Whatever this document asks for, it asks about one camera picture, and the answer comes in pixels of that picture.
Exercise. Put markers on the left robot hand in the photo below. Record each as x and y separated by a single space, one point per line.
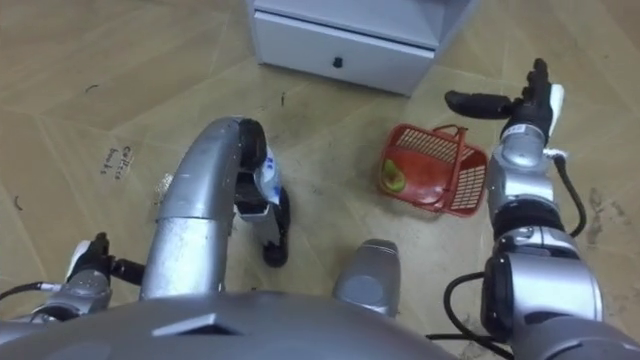
92 257

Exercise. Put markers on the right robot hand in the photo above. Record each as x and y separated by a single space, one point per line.
533 109

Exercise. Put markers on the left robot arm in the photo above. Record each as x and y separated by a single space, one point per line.
70 300

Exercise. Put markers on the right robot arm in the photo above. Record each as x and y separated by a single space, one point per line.
540 240

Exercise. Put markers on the red plastic basket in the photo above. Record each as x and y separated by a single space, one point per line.
440 172

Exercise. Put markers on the robot legs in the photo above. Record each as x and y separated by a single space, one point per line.
205 200

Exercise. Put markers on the robot body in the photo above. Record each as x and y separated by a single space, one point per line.
215 330

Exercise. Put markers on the green pear soft toy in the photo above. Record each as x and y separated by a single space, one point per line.
393 176

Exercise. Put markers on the white drawer cabinet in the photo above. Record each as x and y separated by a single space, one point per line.
350 45

